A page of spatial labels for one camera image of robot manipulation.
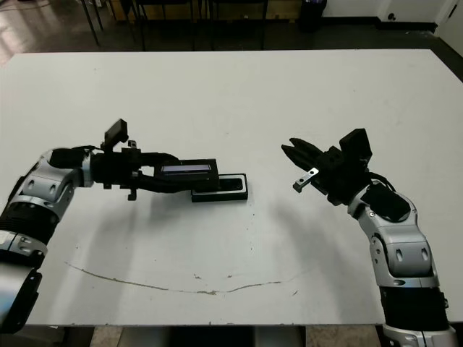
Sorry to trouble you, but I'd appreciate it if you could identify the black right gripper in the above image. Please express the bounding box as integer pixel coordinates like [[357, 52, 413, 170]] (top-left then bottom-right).
[[281, 137, 370, 206]]

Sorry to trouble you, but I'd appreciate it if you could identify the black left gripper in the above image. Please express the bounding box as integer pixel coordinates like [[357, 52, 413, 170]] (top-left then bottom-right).
[[90, 139, 195, 202]]

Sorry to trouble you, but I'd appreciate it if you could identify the black trash bin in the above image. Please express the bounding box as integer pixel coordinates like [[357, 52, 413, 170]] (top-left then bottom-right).
[[298, 0, 328, 33]]

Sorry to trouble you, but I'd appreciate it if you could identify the black mesh visitor chair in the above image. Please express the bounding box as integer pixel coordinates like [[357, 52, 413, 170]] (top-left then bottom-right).
[[209, 0, 268, 51], [135, 0, 198, 51]]

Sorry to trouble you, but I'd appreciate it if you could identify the grey robot torso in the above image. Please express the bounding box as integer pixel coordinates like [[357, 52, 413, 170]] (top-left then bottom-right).
[[119, 326, 307, 347]]

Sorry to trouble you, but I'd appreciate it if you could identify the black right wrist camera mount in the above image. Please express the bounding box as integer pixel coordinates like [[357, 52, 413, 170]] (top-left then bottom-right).
[[338, 128, 373, 168]]

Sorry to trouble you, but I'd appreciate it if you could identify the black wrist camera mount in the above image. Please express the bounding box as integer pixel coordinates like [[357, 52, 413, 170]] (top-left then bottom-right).
[[103, 119, 129, 149], [338, 128, 373, 168]]

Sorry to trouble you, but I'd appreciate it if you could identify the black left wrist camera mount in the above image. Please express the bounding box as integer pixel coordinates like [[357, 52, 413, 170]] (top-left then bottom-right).
[[103, 119, 129, 149]]

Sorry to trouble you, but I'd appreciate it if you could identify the black camera box base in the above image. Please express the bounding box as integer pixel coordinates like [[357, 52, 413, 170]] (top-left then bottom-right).
[[190, 173, 250, 203]]

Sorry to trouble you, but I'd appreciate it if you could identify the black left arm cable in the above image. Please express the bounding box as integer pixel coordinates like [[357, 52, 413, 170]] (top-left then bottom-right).
[[70, 144, 106, 153]]

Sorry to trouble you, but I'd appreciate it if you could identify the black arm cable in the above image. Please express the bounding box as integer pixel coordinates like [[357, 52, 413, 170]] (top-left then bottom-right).
[[70, 144, 106, 153], [368, 172, 395, 191]]

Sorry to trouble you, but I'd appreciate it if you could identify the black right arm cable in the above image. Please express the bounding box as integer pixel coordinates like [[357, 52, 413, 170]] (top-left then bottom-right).
[[368, 172, 395, 191]]

